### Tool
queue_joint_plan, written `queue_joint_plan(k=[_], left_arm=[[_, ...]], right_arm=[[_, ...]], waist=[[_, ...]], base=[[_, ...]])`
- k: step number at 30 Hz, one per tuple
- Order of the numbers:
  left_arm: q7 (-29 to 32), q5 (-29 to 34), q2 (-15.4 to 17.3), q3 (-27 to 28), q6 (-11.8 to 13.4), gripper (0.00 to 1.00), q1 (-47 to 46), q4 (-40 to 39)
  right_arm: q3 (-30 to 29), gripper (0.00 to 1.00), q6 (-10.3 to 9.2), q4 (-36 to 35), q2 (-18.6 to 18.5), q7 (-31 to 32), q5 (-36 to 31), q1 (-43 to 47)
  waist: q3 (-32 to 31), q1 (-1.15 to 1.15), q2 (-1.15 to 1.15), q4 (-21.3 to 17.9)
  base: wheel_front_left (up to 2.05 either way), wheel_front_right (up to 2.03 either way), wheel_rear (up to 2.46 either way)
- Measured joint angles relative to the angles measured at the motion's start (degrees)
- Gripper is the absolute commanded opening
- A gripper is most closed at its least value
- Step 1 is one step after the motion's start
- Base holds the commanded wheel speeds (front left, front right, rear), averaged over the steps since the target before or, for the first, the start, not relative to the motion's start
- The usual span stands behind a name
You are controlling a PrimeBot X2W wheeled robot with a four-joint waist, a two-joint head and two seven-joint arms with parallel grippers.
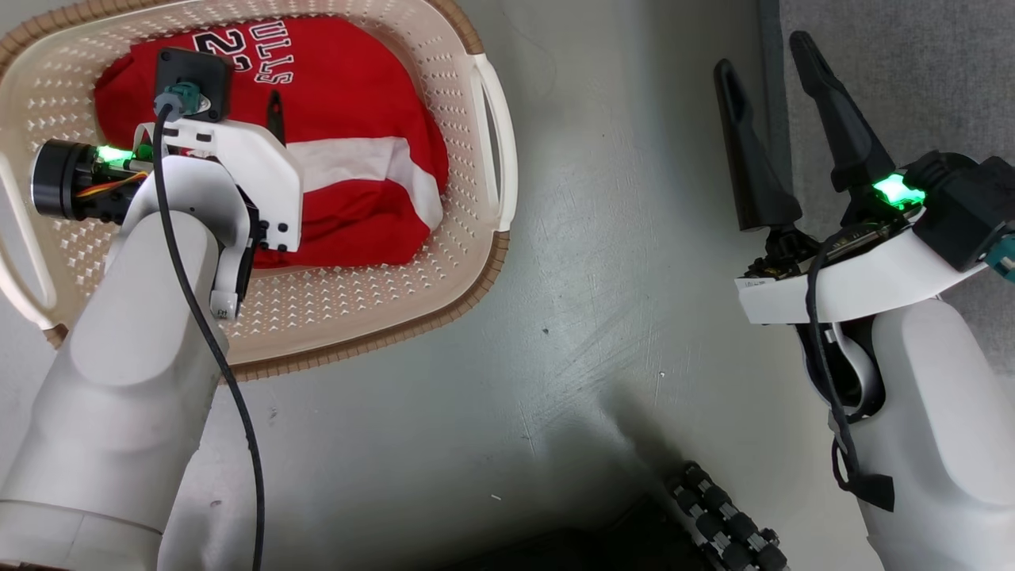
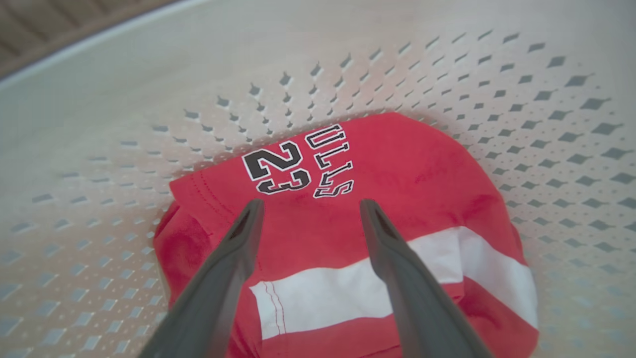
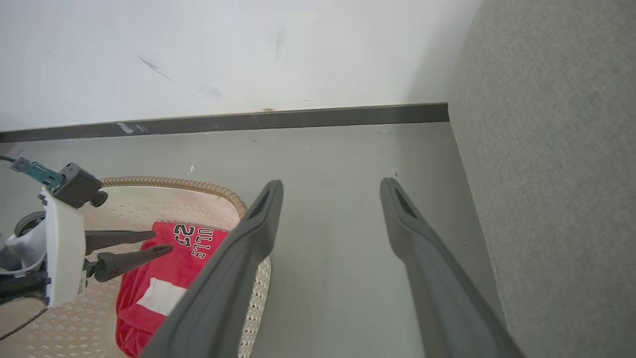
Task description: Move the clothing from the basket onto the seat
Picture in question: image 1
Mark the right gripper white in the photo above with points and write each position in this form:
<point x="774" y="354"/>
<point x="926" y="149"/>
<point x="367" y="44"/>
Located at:
<point x="856" y="285"/>

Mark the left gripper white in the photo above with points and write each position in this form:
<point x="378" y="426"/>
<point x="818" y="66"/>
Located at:
<point x="262" y="174"/>

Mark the red Bulls basketball jersey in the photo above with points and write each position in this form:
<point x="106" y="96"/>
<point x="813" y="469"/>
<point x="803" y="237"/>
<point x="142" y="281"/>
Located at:
<point x="341" y="87"/>

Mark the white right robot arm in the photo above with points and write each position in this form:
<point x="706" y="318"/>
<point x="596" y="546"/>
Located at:
<point x="951" y="436"/>

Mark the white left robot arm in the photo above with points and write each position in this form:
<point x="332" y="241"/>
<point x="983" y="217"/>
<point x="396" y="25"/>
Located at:
<point x="119" y="396"/>

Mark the cream perforated plastic laundry basket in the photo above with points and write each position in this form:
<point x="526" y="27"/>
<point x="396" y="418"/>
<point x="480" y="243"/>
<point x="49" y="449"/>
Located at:
<point x="357" y="317"/>

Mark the black roller omni wheel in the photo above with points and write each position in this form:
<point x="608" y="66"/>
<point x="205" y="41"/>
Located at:
<point x="725" y="523"/>

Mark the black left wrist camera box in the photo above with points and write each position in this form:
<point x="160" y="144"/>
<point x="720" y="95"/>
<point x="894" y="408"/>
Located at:
<point x="202" y="67"/>

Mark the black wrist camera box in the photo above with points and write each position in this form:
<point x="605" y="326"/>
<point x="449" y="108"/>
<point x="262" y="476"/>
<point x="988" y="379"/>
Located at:
<point x="963" y="206"/>
<point x="202" y="67"/>

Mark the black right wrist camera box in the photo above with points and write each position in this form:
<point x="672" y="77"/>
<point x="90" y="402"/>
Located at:
<point x="963" y="206"/>

